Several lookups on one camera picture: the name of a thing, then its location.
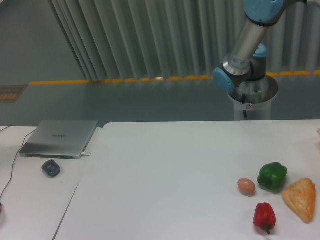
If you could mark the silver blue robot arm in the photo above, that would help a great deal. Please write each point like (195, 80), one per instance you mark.
(247, 60)

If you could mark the small black plastic object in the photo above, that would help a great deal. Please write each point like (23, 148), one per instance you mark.
(51, 168)

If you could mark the green bell pepper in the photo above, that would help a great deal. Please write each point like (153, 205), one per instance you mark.
(272, 176)

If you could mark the triangular orange bread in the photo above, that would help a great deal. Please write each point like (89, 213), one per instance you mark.
(301, 197)

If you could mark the brown egg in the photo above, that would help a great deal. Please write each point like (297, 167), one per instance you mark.
(246, 186)

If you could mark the silver closed laptop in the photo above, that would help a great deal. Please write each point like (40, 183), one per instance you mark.
(61, 139)

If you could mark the white USB plug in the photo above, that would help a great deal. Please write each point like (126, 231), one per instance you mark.
(86, 154)

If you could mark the red bell pepper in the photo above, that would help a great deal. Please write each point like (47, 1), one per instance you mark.
(264, 217)

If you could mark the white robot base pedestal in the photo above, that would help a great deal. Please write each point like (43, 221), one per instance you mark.
(252, 100)

